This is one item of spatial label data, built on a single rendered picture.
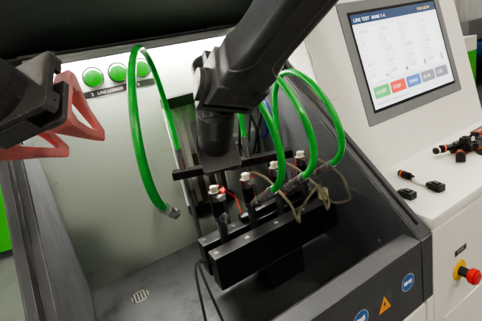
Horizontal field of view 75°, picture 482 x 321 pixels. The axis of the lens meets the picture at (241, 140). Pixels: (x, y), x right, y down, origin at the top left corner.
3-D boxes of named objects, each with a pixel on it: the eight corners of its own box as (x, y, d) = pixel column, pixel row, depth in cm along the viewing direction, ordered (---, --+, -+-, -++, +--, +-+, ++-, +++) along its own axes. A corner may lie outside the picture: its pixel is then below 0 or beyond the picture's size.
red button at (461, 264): (471, 294, 69) (472, 274, 68) (452, 284, 73) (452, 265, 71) (483, 282, 72) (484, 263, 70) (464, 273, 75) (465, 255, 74)
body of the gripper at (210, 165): (225, 120, 58) (226, 95, 52) (242, 168, 54) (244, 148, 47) (191, 127, 57) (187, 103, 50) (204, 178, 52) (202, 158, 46)
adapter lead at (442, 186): (445, 190, 73) (445, 182, 73) (439, 193, 73) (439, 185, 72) (402, 175, 84) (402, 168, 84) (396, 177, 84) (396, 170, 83)
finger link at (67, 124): (69, 127, 38) (-7, 84, 30) (119, 105, 37) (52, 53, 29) (67, 177, 35) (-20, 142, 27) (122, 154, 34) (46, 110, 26)
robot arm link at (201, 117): (196, 122, 42) (238, 117, 43) (191, 82, 45) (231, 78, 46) (199, 146, 48) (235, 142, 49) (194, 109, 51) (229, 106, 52)
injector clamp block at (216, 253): (229, 317, 69) (214, 259, 64) (210, 291, 77) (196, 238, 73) (340, 248, 83) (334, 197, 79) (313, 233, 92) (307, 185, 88)
